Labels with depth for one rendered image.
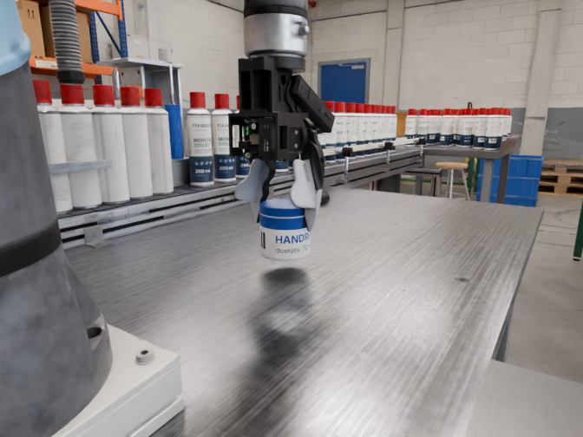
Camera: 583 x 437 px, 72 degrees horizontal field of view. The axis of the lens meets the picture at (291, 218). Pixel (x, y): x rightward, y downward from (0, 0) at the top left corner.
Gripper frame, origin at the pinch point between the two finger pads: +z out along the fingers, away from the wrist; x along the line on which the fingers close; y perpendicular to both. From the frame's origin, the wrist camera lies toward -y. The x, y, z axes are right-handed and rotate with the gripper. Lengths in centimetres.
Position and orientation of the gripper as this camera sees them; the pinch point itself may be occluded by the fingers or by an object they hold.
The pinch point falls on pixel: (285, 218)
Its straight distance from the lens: 55.1
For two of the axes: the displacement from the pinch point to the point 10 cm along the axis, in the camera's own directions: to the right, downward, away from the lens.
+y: -5.2, 2.0, -8.3
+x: 8.5, 1.3, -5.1
